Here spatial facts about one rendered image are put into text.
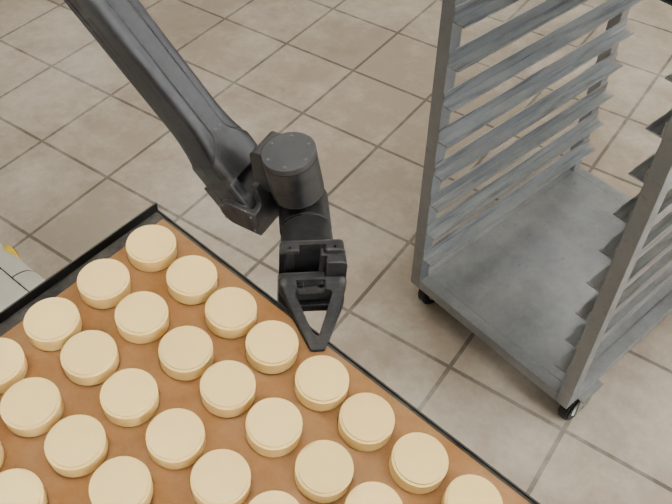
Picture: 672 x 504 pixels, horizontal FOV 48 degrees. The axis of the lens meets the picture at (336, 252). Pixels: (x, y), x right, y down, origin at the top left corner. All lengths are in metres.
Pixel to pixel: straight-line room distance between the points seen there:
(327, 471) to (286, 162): 0.30
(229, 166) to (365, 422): 0.32
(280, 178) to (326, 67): 2.05
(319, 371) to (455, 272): 1.22
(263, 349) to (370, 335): 1.24
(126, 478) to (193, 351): 0.13
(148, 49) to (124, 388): 0.34
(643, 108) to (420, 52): 0.80
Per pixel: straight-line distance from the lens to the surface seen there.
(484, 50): 1.51
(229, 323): 0.73
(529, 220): 2.07
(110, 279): 0.77
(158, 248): 0.79
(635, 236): 1.35
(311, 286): 0.77
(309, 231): 0.79
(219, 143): 0.84
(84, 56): 3.00
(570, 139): 2.07
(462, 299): 1.85
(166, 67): 0.82
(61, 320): 0.76
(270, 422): 0.68
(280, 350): 0.72
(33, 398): 0.72
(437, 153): 1.59
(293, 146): 0.78
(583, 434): 1.88
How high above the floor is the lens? 1.58
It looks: 48 degrees down
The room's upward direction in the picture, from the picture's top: straight up
